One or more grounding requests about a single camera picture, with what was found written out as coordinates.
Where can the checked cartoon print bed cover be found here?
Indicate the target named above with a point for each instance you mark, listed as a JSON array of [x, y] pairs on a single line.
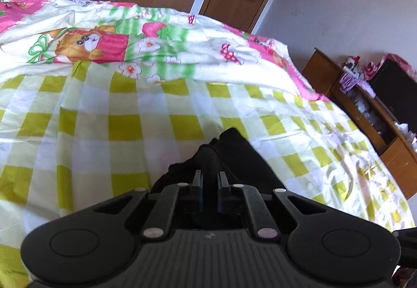
[[130, 112]]

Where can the purple patterned cloth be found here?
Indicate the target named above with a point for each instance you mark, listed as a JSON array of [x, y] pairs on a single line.
[[353, 83]]

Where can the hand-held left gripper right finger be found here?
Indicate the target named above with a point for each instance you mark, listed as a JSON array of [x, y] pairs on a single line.
[[223, 188]]

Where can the wooden side cabinet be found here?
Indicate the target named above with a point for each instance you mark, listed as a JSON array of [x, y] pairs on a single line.
[[365, 118]]

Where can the red plush toy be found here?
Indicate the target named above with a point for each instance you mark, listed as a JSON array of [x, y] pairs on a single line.
[[352, 63]]

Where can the black velvet long-sleeved dress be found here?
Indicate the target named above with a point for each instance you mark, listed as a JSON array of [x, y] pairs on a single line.
[[236, 153]]

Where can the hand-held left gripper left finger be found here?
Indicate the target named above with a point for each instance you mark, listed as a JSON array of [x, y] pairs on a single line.
[[197, 187]]

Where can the black television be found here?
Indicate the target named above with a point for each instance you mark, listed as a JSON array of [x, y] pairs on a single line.
[[395, 92]]

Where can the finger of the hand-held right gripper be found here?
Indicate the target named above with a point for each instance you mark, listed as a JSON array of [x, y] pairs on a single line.
[[407, 245]]

